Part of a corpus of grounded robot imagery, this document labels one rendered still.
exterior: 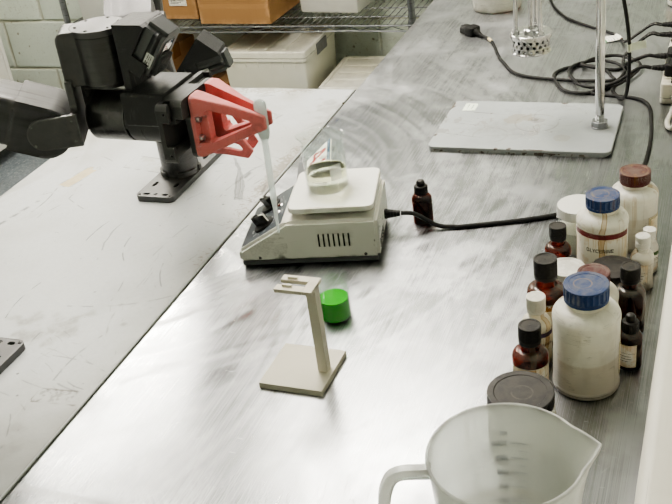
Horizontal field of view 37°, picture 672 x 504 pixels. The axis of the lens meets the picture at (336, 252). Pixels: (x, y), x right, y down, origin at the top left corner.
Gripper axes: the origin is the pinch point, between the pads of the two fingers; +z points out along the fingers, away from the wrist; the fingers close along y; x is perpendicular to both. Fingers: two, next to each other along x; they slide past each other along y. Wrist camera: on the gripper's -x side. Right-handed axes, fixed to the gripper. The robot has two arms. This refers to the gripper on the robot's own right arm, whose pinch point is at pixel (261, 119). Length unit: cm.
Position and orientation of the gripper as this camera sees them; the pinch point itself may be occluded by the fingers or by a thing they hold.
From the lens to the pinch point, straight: 102.5
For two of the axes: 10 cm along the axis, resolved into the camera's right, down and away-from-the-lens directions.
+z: 9.3, 0.9, -3.6
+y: 3.5, -5.0, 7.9
